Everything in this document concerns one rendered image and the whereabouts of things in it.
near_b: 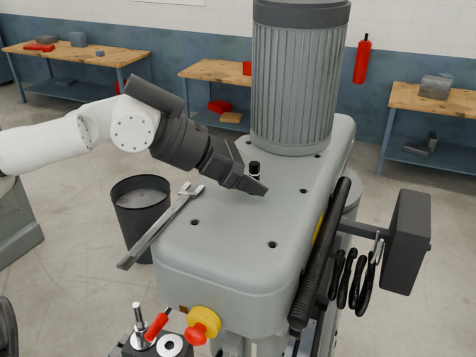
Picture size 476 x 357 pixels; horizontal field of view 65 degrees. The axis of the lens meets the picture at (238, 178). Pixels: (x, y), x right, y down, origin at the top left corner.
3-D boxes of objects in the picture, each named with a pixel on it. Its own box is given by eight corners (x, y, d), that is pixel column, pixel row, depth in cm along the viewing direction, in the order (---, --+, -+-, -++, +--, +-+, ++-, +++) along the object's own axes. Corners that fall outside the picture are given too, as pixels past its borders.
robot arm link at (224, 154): (213, 169, 77) (160, 146, 72) (237, 131, 74) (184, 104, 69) (224, 205, 67) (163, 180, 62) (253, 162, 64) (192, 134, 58)
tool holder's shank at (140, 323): (134, 329, 126) (129, 308, 120) (137, 321, 129) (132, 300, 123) (144, 330, 126) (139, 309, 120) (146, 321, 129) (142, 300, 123)
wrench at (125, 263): (132, 273, 56) (132, 270, 56) (110, 266, 57) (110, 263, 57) (205, 188, 75) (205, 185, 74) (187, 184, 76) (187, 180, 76)
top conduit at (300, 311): (305, 333, 61) (308, 319, 59) (281, 324, 62) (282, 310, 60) (350, 188, 95) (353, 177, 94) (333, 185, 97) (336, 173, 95)
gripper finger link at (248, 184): (260, 197, 70) (232, 185, 67) (270, 184, 69) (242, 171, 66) (262, 202, 68) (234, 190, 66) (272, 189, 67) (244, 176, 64)
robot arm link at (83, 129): (158, 139, 61) (75, 163, 59) (154, 122, 69) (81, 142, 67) (146, 101, 58) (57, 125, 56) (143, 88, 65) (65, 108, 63)
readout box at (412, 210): (414, 299, 98) (437, 239, 86) (377, 289, 101) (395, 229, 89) (416, 250, 113) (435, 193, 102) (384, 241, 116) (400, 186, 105)
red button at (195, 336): (203, 353, 61) (202, 338, 59) (182, 344, 63) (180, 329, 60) (212, 336, 64) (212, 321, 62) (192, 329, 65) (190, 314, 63)
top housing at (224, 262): (277, 355, 62) (283, 290, 53) (145, 304, 71) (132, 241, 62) (333, 200, 98) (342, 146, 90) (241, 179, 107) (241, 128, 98)
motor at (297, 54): (320, 163, 83) (342, 7, 65) (237, 147, 89) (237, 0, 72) (337, 128, 98) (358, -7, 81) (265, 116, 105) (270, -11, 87)
